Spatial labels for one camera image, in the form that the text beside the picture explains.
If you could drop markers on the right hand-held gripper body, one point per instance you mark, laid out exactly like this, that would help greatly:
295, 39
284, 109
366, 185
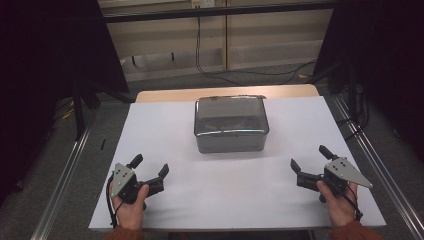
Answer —
340, 173

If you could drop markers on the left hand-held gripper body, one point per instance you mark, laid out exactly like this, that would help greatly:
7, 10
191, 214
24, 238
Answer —
122, 178

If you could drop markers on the grey transparent lidded container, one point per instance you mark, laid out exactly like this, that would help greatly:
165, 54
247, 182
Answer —
231, 124

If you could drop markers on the person's left hand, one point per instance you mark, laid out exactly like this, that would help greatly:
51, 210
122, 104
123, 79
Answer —
131, 211

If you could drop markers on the person's right hand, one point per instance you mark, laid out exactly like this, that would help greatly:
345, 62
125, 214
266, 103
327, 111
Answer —
338, 208

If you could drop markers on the small black floor piece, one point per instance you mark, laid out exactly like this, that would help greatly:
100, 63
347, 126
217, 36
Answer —
103, 144

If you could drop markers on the white table cover sheet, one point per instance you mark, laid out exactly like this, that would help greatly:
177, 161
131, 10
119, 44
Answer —
166, 133

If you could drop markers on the black metal stand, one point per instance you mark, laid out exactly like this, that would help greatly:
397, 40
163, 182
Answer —
352, 96
79, 113

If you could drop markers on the light wooden table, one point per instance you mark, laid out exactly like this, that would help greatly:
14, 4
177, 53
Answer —
166, 95

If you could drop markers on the yellow floor tape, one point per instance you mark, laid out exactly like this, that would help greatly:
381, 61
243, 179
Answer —
67, 114

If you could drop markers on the black curtain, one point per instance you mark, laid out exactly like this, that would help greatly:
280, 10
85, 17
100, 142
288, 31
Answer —
390, 60
40, 66

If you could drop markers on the black horizontal bar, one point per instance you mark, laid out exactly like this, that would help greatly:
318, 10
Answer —
216, 11

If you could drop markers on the metal floor rail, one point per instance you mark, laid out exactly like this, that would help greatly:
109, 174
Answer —
383, 166
66, 180

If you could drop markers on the white wall socket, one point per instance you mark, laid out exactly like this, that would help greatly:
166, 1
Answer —
203, 3

